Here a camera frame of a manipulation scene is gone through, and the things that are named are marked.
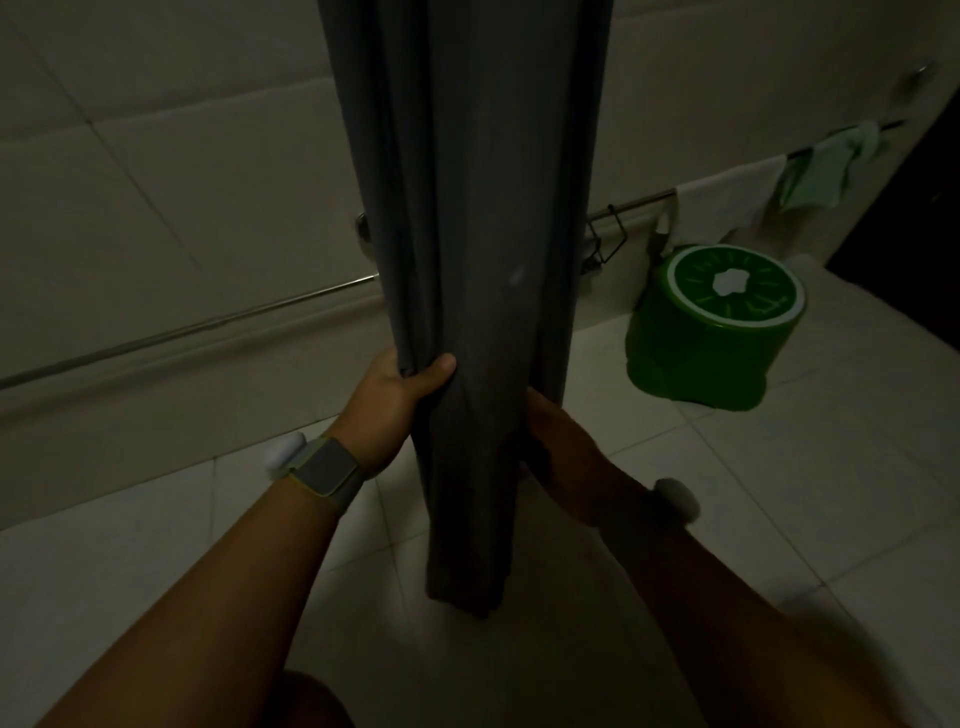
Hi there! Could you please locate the person's right hand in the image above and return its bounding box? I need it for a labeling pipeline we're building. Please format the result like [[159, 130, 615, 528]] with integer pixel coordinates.
[[522, 387, 616, 519]]

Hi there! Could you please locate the person's left hand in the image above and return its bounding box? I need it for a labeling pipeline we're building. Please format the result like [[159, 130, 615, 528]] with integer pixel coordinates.
[[323, 348, 458, 481]]

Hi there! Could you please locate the green cloth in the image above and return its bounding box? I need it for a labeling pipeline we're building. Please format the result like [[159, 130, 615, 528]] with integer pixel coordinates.
[[776, 121, 882, 213]]

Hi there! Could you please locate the person's left forearm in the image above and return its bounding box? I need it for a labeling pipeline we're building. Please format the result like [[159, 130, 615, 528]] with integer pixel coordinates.
[[33, 471, 342, 728]]

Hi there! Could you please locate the person's right forearm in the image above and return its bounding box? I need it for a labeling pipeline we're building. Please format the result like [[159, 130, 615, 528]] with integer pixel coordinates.
[[611, 517, 912, 728]]

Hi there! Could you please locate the metal towel rail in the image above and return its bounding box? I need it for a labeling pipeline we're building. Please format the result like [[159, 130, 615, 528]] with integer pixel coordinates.
[[0, 118, 909, 391]]

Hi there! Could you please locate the grey wrist band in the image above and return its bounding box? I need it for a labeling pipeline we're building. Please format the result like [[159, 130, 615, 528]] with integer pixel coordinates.
[[279, 435, 364, 499]]

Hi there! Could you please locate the green plastic bucket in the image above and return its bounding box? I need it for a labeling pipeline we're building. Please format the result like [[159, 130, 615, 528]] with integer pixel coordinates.
[[624, 243, 807, 412]]

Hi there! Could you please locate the grey cloth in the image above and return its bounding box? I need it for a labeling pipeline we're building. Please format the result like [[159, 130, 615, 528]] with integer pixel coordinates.
[[315, 0, 618, 621]]

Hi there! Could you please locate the white wrist tracker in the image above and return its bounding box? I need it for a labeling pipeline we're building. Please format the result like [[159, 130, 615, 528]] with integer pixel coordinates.
[[259, 432, 309, 480], [654, 478, 702, 526]]

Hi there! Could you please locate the white towel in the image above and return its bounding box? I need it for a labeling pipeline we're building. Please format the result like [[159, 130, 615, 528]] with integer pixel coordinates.
[[672, 154, 789, 249]]

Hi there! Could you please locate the black wire hook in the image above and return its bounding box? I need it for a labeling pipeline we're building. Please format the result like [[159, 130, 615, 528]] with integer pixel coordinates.
[[583, 204, 627, 273]]

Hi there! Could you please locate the dark wrist band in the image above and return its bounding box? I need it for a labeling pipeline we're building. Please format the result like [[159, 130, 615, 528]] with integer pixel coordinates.
[[585, 480, 687, 564]]

